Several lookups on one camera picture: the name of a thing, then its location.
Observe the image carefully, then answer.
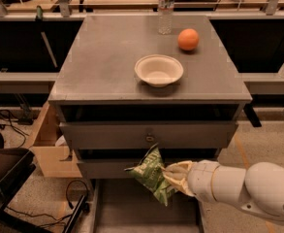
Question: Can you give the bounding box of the grey middle drawer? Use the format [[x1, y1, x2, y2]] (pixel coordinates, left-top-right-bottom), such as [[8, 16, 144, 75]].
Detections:
[[78, 158, 141, 179]]

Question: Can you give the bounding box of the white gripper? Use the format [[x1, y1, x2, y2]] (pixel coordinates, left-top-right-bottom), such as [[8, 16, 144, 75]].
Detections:
[[163, 160, 219, 203]]

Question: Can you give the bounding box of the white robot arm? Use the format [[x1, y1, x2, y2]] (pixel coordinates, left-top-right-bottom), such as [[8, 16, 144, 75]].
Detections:
[[163, 160, 284, 225]]

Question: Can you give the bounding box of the black metal stand base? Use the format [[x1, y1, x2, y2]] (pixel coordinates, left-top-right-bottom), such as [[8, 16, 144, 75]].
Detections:
[[62, 195, 90, 233]]

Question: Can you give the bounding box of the clear plastic water bottle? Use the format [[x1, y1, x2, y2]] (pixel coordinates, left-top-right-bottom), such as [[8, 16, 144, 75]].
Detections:
[[158, 0, 174, 35]]

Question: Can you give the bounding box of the grey open bottom drawer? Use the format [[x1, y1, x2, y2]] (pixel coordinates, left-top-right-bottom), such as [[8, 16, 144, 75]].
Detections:
[[90, 179, 205, 233]]

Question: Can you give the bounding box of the orange fruit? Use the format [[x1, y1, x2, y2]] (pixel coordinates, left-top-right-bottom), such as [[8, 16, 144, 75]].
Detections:
[[177, 28, 200, 50]]

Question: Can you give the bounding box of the grey top drawer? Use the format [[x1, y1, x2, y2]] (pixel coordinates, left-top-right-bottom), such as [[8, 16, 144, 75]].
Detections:
[[60, 121, 237, 150]]

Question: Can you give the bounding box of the grey drawer cabinet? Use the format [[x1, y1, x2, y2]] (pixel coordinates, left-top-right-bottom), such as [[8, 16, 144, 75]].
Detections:
[[47, 14, 253, 192]]

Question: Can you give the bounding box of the green jalapeno chip bag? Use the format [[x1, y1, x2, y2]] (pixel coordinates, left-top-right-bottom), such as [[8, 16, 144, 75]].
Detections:
[[125, 144, 176, 206]]

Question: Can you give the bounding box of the light wooden box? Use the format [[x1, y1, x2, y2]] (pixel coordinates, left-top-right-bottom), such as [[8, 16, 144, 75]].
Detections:
[[24, 102, 81, 178]]

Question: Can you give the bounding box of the white paper bowl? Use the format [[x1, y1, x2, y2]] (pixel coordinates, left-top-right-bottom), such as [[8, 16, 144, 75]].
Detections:
[[135, 54, 184, 87]]

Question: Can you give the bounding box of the black floor cable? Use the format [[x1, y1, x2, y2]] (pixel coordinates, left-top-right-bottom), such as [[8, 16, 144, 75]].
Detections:
[[0, 84, 31, 148]]

